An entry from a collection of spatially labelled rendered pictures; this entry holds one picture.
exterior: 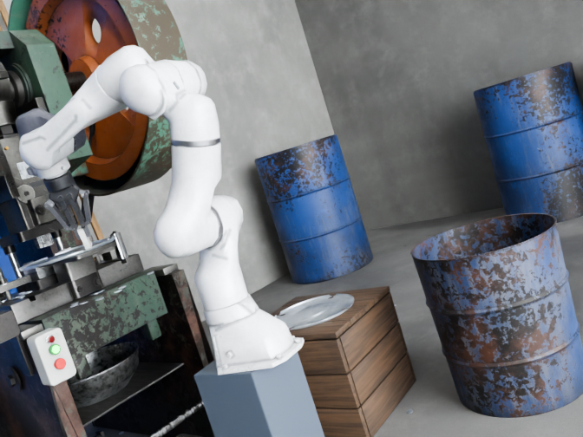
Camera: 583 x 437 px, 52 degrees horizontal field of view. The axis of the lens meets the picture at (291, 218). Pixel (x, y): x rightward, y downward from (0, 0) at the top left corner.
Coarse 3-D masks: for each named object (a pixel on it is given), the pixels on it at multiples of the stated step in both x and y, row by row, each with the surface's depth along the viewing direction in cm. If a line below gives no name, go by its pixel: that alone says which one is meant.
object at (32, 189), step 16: (16, 144) 180; (16, 160) 179; (16, 176) 178; (32, 176) 182; (32, 192) 180; (48, 192) 185; (0, 208) 185; (16, 208) 178; (32, 208) 178; (16, 224) 181; (32, 224) 180
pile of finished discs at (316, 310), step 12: (312, 300) 210; (324, 300) 205; (336, 300) 201; (348, 300) 197; (288, 312) 204; (300, 312) 198; (312, 312) 193; (324, 312) 191; (336, 312) 188; (288, 324) 190; (300, 324) 186; (312, 324) 182
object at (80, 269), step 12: (84, 252) 170; (96, 252) 170; (48, 264) 177; (60, 264) 177; (72, 264) 177; (84, 264) 180; (60, 276) 179; (72, 276) 177; (84, 276) 180; (96, 276) 182; (72, 288) 177; (84, 288) 179; (96, 288) 182
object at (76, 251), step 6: (102, 240) 194; (108, 240) 179; (78, 246) 196; (96, 246) 174; (60, 252) 195; (66, 252) 182; (72, 252) 177; (78, 252) 170; (42, 258) 190; (48, 258) 190; (54, 258) 176; (60, 258) 168; (30, 264) 186; (36, 264) 178; (42, 264) 168; (24, 270) 171
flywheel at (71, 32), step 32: (32, 0) 213; (64, 0) 207; (96, 0) 191; (64, 32) 212; (128, 32) 186; (96, 64) 205; (96, 128) 217; (128, 128) 205; (96, 160) 220; (128, 160) 205
